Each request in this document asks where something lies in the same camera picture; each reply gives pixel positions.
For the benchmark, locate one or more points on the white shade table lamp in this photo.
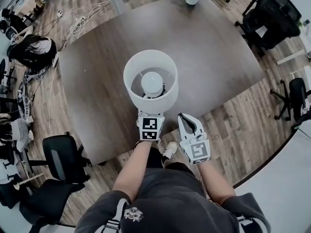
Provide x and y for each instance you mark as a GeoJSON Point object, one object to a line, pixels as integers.
{"type": "Point", "coordinates": [150, 81]}

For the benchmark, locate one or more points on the black mesh office chair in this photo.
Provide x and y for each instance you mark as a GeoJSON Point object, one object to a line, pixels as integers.
{"type": "Point", "coordinates": [272, 21]}

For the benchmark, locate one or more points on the black grey-armrest office chair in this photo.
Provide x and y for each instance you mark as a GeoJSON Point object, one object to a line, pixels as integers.
{"type": "Point", "coordinates": [58, 159]}

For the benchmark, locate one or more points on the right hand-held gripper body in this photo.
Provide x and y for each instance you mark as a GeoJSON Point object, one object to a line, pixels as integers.
{"type": "Point", "coordinates": [199, 150]}

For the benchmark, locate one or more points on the person's left forearm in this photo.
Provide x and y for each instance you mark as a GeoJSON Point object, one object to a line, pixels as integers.
{"type": "Point", "coordinates": [132, 171]}

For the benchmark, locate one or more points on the person's right white shoe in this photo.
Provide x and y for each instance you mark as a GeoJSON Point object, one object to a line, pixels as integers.
{"type": "Point", "coordinates": [170, 149]}

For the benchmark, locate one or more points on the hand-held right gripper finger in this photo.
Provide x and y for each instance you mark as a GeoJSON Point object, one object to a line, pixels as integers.
{"type": "Point", "coordinates": [182, 130]}
{"type": "Point", "coordinates": [199, 130]}

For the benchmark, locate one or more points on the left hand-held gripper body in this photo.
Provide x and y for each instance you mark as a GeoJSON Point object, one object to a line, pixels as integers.
{"type": "Point", "coordinates": [150, 127]}

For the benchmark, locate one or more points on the person's dark grey clothing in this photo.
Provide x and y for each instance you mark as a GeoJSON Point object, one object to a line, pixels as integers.
{"type": "Point", "coordinates": [175, 203]}

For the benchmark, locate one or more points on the black headrest office chair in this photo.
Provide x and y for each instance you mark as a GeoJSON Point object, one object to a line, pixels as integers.
{"type": "Point", "coordinates": [297, 98]}

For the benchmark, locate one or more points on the person's right forearm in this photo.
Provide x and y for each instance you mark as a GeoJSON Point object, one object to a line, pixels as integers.
{"type": "Point", "coordinates": [216, 183]}

